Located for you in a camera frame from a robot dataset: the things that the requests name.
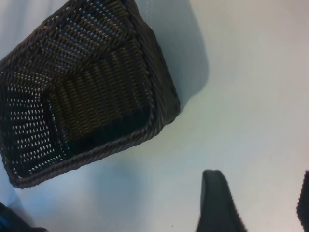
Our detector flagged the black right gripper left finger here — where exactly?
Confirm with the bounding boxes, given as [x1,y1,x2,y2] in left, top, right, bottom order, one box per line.
[195,169,249,232]

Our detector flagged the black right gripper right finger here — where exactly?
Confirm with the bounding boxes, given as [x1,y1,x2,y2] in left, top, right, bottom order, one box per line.
[296,170,309,229]

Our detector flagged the dark brown woven wicker basket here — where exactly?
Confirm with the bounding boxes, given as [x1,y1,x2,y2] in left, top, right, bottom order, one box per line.
[0,0,181,189]

